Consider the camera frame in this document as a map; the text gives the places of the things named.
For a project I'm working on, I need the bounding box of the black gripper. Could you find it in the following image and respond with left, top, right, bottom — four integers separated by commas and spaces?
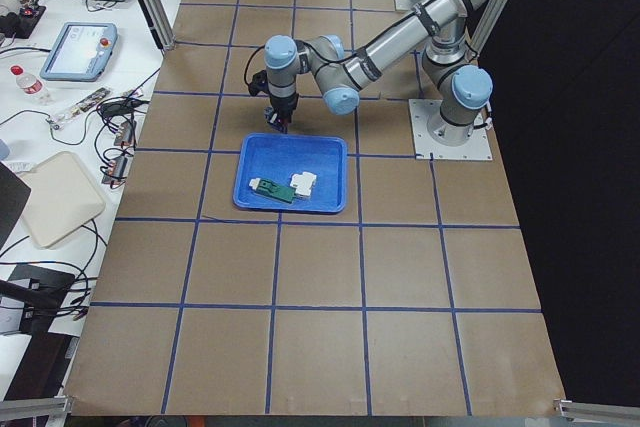
264, 93, 299, 134

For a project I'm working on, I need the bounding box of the blue plastic tray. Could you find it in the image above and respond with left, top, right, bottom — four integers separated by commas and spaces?
233, 133, 348, 214

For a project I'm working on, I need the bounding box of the white circuit breaker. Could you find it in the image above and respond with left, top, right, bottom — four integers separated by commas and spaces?
289, 171, 317, 199

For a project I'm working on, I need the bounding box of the green terminal block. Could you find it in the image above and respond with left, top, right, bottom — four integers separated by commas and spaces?
249, 178, 296, 204

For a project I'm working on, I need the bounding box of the near teach pendant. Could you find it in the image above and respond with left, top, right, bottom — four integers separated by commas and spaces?
40, 22, 118, 82

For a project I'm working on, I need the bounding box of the plastic water bottle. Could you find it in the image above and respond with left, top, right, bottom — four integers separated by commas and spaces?
10, 65, 53, 105

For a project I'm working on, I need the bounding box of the black monitor stand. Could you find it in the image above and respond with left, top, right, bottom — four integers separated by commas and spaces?
1, 263, 75, 335

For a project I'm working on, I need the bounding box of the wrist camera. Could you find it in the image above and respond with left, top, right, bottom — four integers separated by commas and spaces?
247, 70, 269, 97

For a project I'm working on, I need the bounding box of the usb hub with cables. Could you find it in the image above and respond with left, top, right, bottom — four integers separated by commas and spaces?
100, 119, 136, 189

